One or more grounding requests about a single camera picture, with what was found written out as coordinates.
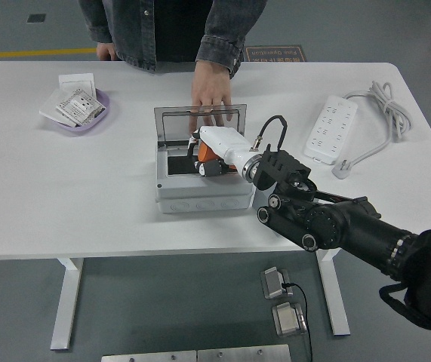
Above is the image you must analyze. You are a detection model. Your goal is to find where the person's left hand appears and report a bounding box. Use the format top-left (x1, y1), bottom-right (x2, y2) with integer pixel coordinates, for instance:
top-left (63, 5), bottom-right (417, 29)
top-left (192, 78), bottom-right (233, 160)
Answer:
top-left (191, 60), bottom-right (234, 127)

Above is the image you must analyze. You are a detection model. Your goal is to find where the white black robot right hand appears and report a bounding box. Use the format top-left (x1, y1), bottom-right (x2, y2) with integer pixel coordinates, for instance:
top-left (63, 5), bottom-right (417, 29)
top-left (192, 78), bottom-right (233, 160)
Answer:
top-left (186, 127), bottom-right (258, 178)

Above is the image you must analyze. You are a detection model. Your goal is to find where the person's right hand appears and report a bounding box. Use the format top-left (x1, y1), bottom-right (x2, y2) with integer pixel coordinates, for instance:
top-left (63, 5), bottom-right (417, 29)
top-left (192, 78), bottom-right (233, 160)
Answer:
top-left (96, 41), bottom-right (119, 62)

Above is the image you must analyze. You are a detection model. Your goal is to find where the orange cylinder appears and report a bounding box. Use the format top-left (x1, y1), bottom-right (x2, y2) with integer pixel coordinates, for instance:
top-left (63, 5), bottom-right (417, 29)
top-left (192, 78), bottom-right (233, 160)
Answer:
top-left (195, 142), bottom-right (222, 164)

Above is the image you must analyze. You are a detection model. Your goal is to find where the grey electrical box clear lid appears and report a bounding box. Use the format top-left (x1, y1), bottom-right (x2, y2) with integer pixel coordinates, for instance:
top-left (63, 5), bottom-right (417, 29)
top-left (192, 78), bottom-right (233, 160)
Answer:
top-left (153, 104), bottom-right (257, 215)

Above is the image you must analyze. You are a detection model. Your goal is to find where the person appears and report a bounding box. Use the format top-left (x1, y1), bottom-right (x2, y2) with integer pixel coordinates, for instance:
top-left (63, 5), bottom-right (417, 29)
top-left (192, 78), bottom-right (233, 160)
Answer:
top-left (103, 0), bottom-right (216, 72)

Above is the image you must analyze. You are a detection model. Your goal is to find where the brown floor sign orange text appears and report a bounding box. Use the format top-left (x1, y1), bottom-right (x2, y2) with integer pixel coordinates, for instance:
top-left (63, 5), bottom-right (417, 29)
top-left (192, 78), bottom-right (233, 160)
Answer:
top-left (243, 45), bottom-right (307, 63)

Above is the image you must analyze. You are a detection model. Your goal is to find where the yellow floor tape line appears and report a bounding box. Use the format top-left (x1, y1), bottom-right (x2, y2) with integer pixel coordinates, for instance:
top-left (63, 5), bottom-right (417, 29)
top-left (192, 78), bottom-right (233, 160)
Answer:
top-left (0, 47), bottom-right (99, 60)

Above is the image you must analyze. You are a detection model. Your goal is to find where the white flat panel plate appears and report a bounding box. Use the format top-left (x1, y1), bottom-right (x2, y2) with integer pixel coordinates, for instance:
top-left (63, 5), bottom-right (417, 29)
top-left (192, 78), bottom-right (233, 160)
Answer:
top-left (38, 88), bottom-right (79, 128)

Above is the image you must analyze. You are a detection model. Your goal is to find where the purple plastic tray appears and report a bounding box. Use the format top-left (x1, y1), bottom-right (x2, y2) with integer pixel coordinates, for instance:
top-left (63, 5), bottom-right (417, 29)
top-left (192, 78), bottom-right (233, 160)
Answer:
top-left (47, 87), bottom-right (111, 136)

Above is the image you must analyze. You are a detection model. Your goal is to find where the white power strip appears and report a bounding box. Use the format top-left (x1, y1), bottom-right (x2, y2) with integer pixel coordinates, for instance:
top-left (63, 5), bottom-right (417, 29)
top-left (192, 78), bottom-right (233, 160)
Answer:
top-left (303, 94), bottom-right (359, 166)

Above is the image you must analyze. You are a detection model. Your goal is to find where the silver foot pedal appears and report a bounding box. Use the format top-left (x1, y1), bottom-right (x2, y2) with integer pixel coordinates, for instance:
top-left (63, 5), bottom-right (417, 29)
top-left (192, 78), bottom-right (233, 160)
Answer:
top-left (260, 266), bottom-right (294, 300)
top-left (271, 301), bottom-right (309, 338)

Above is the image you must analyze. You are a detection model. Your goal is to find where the white table leg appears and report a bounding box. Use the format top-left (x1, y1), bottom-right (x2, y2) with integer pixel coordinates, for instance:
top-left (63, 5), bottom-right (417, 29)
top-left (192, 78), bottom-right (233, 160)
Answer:
top-left (316, 249), bottom-right (351, 336)
top-left (50, 257), bottom-right (85, 351)

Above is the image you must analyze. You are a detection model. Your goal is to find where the grey metal plate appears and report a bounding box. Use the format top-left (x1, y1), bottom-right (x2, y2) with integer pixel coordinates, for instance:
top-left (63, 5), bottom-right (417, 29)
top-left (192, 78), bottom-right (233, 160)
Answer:
top-left (100, 350), bottom-right (198, 362)

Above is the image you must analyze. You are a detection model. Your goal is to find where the plain white switch plate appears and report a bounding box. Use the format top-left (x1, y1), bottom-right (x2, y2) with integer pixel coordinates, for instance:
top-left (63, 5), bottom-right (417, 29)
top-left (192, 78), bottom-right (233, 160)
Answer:
top-left (57, 73), bottom-right (97, 97)

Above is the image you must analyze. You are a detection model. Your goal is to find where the white wall socket patterned wrap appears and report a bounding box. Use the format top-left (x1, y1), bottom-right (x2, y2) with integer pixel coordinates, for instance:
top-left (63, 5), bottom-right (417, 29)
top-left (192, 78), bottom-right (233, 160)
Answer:
top-left (55, 87), bottom-right (103, 127)

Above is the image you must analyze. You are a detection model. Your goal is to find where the white power cord with plug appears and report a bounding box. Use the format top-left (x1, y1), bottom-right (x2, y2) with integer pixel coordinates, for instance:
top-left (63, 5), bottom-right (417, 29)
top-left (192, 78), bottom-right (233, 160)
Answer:
top-left (331, 81), bottom-right (414, 179)

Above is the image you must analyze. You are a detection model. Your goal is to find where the black pedal cable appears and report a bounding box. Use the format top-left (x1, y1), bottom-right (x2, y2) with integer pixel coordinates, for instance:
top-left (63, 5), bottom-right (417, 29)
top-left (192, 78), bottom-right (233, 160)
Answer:
top-left (281, 281), bottom-right (314, 347)

